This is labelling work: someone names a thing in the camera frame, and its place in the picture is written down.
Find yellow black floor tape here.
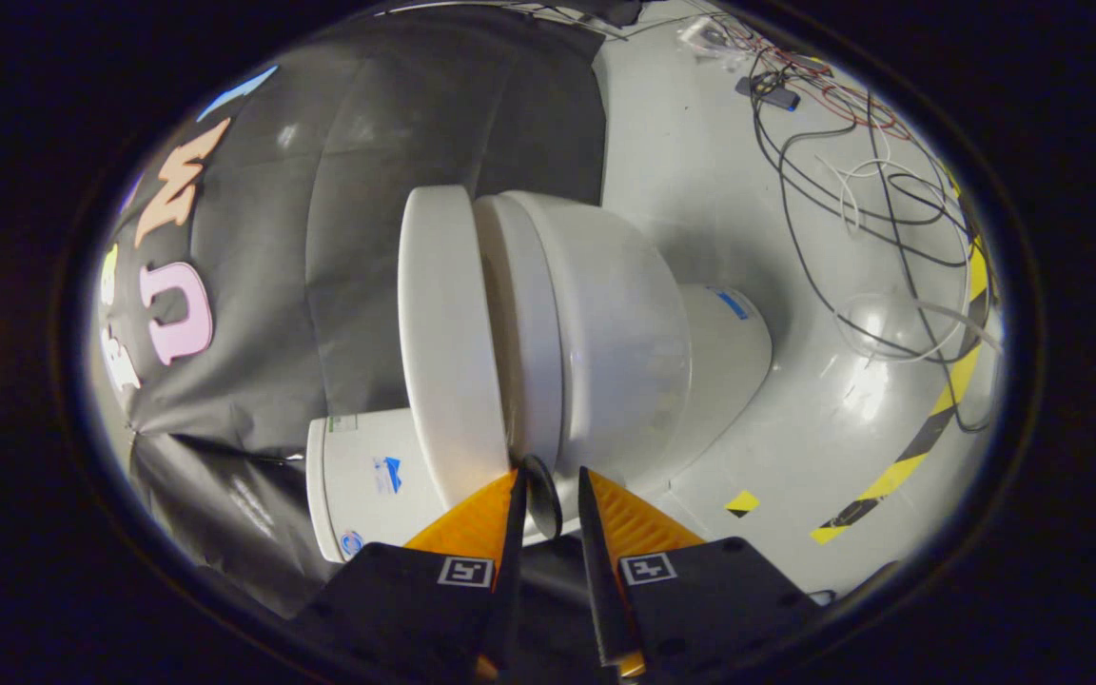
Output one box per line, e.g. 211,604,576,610
809,166,992,546

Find white floor cable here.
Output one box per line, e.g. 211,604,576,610
819,152,1004,355

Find red wires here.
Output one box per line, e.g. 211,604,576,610
724,14,912,136

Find small dark electronic device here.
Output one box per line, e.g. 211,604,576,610
735,75,802,112

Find white toilet lid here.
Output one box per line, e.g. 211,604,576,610
398,185,565,541

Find white ceramic toilet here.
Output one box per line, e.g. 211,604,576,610
305,190,774,565

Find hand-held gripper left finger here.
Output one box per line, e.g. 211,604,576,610
296,468,531,682

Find tangle of black floor cables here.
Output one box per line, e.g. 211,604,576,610
746,43,998,436

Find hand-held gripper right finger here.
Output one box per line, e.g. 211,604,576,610
576,466,821,679

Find black backdrop cloth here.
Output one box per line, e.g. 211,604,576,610
96,8,608,621

